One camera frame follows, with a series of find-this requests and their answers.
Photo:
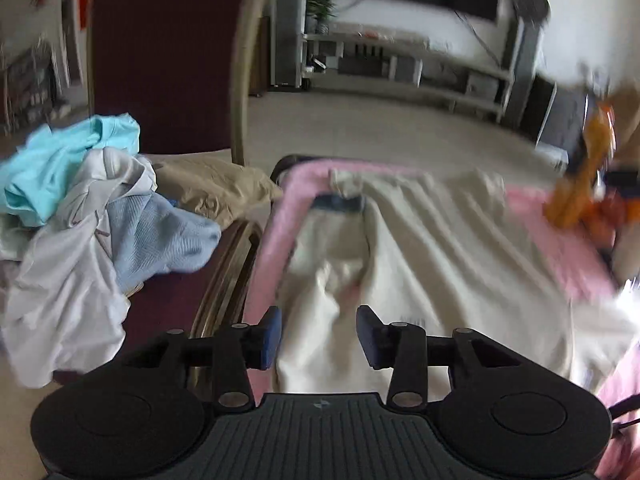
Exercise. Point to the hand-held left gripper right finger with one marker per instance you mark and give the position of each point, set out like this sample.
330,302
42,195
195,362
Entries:
367,337

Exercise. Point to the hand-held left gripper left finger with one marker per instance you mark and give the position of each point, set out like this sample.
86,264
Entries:
270,340

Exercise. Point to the cream shirt with navy collar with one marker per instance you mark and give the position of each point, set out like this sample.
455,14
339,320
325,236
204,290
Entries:
450,260

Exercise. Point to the light blue knit garment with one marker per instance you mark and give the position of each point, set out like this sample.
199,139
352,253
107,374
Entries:
155,240

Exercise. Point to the tan garment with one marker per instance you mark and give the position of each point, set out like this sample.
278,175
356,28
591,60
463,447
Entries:
215,190

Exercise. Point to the white garment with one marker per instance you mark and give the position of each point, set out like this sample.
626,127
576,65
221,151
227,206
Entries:
60,300

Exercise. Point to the pink printed blanket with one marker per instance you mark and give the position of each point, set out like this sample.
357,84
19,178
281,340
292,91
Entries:
565,240

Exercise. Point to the orange juice bottle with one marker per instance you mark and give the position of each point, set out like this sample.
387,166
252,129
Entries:
575,195

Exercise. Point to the turquoise garment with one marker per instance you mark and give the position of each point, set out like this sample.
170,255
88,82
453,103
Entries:
60,160

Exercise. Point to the brown wooden cabinet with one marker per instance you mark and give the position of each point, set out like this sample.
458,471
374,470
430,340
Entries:
260,60

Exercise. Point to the grey drawer cabinet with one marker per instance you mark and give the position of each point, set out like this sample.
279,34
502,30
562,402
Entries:
545,105

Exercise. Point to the grey curved television stand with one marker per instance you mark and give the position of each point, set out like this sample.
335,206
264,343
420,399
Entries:
400,37

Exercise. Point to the tall grey speaker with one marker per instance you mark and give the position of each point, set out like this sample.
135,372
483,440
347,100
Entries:
290,30
522,70

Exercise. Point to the green potted plant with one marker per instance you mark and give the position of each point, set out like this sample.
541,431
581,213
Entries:
322,5

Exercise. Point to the shoe rack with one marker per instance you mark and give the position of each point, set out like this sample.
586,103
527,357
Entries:
30,85

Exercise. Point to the maroon chair with gold frame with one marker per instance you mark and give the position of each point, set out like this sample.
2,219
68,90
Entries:
165,60

